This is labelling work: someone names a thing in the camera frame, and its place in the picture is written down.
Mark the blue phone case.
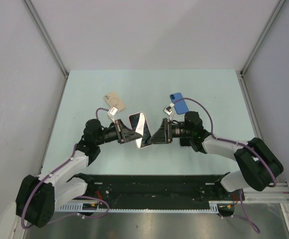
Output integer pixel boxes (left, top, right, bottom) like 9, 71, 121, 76
170, 93, 189, 115

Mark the slotted cable duct rail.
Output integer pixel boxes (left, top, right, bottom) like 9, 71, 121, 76
55, 200, 235, 214

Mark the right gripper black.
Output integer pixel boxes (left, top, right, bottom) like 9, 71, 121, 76
148, 118, 193, 144

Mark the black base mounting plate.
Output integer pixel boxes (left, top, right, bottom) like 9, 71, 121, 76
78, 173, 239, 209

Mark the right aluminium side rail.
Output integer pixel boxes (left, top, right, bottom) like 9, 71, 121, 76
236, 71, 264, 140

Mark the beige phone case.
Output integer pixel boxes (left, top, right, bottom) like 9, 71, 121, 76
104, 92, 126, 112

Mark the right aluminium corner post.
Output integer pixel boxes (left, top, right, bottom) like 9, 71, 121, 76
239, 0, 288, 77

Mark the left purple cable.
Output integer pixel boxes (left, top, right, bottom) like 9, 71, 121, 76
21, 107, 115, 230

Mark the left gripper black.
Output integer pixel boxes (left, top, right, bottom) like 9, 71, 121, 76
95, 119, 142, 145

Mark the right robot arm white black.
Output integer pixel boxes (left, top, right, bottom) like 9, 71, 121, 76
148, 111, 284, 200

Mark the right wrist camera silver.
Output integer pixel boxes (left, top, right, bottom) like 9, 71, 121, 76
163, 103, 174, 121

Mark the aluminium corner post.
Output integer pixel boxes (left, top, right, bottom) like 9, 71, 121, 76
22, 0, 69, 79
239, 0, 288, 77

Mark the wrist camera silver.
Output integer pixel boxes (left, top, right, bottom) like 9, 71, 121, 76
163, 103, 174, 121
107, 106, 118, 122

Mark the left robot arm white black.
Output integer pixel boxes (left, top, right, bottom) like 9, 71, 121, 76
15, 119, 142, 230

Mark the aluminium frame front rail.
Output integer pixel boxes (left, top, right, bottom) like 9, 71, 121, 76
243, 183, 289, 204

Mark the left aluminium corner post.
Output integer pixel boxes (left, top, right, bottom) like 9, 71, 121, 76
22, 0, 69, 79

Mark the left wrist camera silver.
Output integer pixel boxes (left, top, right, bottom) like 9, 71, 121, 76
107, 106, 118, 122

